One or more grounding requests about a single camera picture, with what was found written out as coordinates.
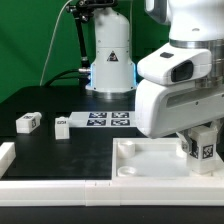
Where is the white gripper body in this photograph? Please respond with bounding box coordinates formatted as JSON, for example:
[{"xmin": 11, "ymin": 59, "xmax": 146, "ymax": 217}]
[{"xmin": 135, "ymin": 44, "xmax": 224, "ymax": 138}]

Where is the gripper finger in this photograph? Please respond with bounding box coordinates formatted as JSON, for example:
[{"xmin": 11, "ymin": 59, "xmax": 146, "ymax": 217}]
[
  {"xmin": 177, "ymin": 131, "xmax": 192, "ymax": 154},
  {"xmin": 209, "ymin": 121, "xmax": 220, "ymax": 134}
]

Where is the white square tabletop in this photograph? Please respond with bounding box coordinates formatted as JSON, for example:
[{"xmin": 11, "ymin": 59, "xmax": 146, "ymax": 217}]
[{"xmin": 112, "ymin": 138, "xmax": 224, "ymax": 181}]

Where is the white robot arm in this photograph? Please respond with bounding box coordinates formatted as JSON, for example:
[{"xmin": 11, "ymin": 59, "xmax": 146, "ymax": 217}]
[{"xmin": 87, "ymin": 0, "xmax": 224, "ymax": 138}]

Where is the white marker plate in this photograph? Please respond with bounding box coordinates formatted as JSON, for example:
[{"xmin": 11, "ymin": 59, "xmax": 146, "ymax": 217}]
[{"xmin": 69, "ymin": 111, "xmax": 136, "ymax": 128}]

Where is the white U-shaped fence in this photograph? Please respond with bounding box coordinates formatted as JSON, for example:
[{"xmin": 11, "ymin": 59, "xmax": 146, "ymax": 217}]
[{"xmin": 0, "ymin": 142, "xmax": 224, "ymax": 206}]

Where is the black cable bundle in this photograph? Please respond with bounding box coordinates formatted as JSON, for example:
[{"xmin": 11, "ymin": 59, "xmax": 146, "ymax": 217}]
[{"xmin": 44, "ymin": 68, "xmax": 92, "ymax": 88}]

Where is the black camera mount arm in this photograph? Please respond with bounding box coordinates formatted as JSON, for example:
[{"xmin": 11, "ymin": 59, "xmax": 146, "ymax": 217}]
[{"xmin": 66, "ymin": 0, "xmax": 118, "ymax": 68}]

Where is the white cable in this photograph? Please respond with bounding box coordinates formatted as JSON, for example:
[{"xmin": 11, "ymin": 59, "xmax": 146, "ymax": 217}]
[{"xmin": 39, "ymin": 0, "xmax": 73, "ymax": 87}]

